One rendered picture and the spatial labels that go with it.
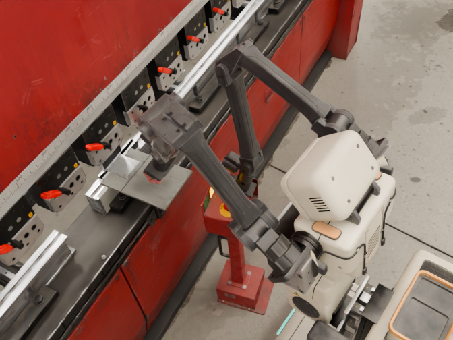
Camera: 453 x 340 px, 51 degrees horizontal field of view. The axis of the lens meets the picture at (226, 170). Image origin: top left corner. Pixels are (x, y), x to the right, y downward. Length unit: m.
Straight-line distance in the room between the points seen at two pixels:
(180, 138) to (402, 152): 2.30
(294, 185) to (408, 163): 1.95
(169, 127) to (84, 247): 0.84
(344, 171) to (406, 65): 2.64
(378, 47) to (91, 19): 2.80
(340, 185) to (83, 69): 0.78
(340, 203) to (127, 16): 0.85
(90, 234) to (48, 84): 0.61
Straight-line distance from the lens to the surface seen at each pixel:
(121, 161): 1.74
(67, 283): 1.67
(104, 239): 1.71
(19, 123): 1.32
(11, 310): 1.62
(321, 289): 1.52
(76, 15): 1.38
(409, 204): 2.88
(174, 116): 0.98
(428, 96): 3.54
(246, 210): 1.13
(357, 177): 1.20
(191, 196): 2.05
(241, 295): 2.36
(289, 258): 1.18
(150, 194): 1.62
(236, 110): 1.56
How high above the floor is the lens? 2.26
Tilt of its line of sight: 50 degrees down
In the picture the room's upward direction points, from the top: 7 degrees counter-clockwise
